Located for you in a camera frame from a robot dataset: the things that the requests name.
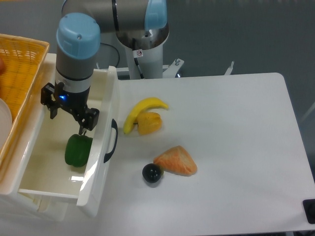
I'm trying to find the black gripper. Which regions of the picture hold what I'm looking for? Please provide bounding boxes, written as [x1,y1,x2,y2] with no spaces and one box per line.
[40,82,99,135]

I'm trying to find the green bell pepper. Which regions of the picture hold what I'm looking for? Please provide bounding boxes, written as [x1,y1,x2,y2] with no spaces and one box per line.
[64,134,93,168]

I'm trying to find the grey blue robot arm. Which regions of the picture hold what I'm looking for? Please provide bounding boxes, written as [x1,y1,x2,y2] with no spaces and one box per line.
[40,0,169,134]

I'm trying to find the open white upper drawer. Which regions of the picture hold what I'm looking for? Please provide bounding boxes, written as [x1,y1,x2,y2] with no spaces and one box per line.
[18,66,120,221]

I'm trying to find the orange yellow bell pepper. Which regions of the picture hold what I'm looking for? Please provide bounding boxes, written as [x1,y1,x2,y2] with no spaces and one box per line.
[136,112,162,135]

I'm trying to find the white drawer cabinet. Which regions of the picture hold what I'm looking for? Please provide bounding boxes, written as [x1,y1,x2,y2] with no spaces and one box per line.
[0,53,68,222]

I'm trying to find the yellow woven basket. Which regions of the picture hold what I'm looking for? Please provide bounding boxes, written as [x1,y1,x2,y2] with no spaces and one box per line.
[0,34,50,179]

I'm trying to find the white plate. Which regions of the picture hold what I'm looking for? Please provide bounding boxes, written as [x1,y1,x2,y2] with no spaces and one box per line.
[0,99,13,150]

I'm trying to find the yellow banana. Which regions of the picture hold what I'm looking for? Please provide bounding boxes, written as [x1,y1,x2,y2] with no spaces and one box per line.
[123,97,169,134]

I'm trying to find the dark round eggplant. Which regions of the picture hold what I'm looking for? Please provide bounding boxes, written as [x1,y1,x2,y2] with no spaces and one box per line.
[142,163,164,183]

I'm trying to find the orange bread wedge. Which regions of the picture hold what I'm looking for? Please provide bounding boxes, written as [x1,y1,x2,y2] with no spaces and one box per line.
[153,146,197,176]

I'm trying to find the black corner device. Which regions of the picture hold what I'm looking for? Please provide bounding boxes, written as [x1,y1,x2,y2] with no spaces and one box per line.
[302,199,315,224]

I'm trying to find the black drawer handle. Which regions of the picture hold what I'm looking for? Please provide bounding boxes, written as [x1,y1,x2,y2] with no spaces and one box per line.
[103,119,118,163]

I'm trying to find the black cable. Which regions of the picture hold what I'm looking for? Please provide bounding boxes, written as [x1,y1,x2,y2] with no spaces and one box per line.
[100,43,121,68]

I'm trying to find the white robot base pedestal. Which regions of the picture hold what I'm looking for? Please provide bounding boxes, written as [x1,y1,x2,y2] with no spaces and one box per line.
[116,25,184,80]

